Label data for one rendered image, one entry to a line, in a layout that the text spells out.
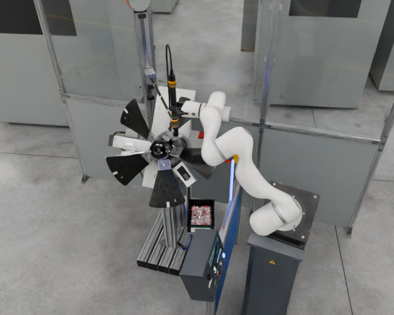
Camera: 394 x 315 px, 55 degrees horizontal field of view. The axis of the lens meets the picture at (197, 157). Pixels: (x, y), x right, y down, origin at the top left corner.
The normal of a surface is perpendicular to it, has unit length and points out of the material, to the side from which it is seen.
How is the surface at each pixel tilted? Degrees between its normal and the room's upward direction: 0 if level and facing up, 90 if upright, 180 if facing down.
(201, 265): 15
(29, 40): 90
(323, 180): 90
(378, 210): 0
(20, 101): 90
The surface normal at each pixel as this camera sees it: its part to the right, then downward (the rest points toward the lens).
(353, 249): -0.01, -0.77
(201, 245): -0.26, -0.78
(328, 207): -0.28, 0.62
